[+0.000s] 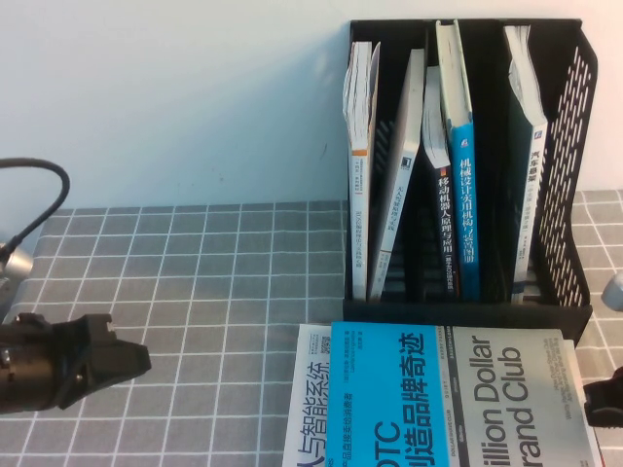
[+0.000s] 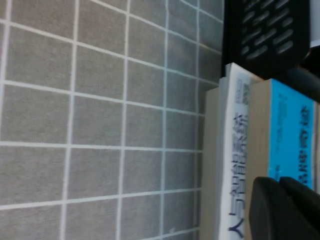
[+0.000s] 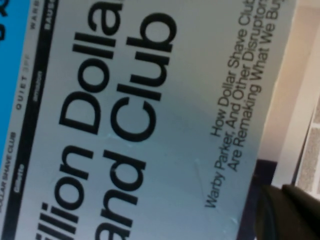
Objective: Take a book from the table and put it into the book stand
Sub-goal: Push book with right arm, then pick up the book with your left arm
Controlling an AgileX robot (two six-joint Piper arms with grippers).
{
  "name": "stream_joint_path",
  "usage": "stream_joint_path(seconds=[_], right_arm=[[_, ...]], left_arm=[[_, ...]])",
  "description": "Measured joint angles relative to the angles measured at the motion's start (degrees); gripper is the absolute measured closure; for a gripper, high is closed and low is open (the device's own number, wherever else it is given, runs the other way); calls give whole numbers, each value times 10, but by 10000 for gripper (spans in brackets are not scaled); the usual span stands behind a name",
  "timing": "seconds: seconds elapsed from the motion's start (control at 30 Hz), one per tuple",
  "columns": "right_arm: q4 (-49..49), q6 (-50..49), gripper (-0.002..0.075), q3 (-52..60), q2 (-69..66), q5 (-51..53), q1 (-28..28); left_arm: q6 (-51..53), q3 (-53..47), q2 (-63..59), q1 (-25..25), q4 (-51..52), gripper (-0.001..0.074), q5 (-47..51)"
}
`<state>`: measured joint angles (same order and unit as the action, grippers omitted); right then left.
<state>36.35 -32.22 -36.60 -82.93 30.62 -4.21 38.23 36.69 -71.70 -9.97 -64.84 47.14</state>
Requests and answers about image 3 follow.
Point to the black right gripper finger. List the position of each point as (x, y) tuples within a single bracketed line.
[(290, 215)]

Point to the blue grey Billion Dollar book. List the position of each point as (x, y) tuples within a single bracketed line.
[(150, 125)]

